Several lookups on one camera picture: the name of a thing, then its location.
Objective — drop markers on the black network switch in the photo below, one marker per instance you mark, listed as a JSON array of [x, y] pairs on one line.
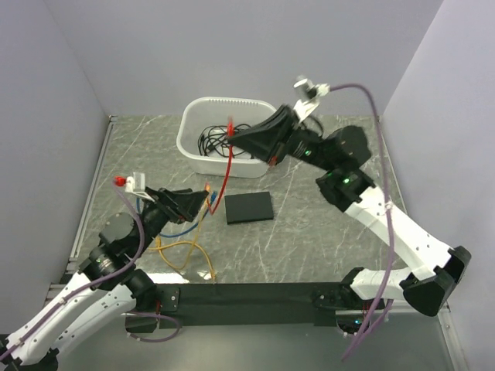
[[248, 208]]

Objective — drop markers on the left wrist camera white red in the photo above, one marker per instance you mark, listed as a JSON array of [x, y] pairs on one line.
[[134, 184]]

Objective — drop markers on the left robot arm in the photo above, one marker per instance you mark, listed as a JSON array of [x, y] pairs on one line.
[[106, 285]]

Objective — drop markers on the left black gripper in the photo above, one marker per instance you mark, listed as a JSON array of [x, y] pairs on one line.
[[178, 204]]

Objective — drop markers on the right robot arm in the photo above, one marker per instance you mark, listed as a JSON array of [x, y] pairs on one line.
[[433, 268]]

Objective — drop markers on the aluminium rail frame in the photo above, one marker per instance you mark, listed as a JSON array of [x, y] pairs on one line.
[[307, 241]]

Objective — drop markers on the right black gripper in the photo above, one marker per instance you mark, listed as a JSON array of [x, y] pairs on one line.
[[271, 141]]

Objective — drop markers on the white plastic tub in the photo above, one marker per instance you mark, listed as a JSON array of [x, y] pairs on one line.
[[202, 136]]

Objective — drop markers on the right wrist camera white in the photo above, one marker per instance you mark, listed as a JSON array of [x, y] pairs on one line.
[[309, 95]]

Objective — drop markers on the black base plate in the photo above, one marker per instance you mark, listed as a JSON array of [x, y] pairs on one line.
[[316, 303]]

